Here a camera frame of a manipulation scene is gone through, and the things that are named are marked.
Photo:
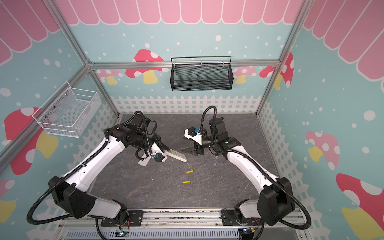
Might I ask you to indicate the white vented cable duct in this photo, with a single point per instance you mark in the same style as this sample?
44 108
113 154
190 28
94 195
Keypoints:
172 234

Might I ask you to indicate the clear handle screwdriver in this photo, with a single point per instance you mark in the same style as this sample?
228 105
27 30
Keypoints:
215 161

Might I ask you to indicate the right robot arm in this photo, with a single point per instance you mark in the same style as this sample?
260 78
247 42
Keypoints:
273 203

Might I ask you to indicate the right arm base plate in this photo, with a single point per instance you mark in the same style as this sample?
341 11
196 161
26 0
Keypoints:
232 217

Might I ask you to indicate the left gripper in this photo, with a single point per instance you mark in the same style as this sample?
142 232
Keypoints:
160 144

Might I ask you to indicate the white wire mesh basket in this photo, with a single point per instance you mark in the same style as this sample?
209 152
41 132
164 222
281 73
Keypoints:
68 112

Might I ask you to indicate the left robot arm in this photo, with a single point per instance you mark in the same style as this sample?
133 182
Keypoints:
70 192

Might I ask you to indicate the aluminium mounting rail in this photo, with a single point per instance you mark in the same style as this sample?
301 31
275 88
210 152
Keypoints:
172 219

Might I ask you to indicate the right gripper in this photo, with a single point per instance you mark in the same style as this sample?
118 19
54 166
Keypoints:
198 146

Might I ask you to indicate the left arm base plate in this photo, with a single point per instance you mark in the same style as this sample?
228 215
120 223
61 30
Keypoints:
133 218

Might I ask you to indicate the black wire mesh basket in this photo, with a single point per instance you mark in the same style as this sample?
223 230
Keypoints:
207 73

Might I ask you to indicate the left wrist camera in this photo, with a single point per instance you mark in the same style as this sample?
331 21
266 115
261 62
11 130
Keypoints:
158 157

